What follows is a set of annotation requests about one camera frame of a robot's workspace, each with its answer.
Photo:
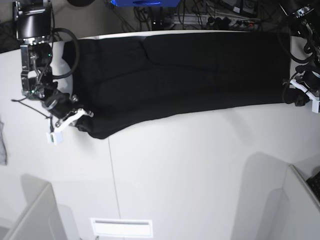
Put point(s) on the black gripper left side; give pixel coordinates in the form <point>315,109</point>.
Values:
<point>310,77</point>

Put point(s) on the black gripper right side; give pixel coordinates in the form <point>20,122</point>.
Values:
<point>60,104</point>

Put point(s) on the black T-shirt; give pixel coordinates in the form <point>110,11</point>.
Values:
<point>128,80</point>

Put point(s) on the grey cloth at left edge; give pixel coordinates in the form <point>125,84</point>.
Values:
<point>3,151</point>

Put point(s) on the black keyboard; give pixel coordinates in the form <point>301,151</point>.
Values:
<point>314,184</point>

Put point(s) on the blue box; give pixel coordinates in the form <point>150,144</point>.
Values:
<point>145,3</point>

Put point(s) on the white partition panel left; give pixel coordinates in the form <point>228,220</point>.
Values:
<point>40,219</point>

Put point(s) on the white partition panel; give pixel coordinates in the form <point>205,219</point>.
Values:
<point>40,219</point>
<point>292,212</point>

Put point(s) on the white table slot plate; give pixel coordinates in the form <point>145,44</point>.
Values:
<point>122,228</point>

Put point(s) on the white partition panel right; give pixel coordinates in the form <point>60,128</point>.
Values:
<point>292,212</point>

